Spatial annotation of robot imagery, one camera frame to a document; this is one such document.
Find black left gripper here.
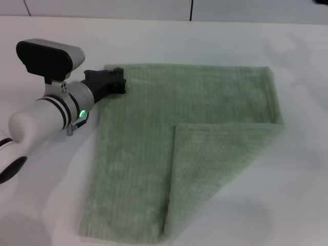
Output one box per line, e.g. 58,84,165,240
80,67,128,105

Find green terry towel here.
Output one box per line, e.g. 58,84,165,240
78,63,285,238

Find left wrist camera housing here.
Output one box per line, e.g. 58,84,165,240
15,38,86,86

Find left wrist cable with plug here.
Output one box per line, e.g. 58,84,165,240
66,112,91,136

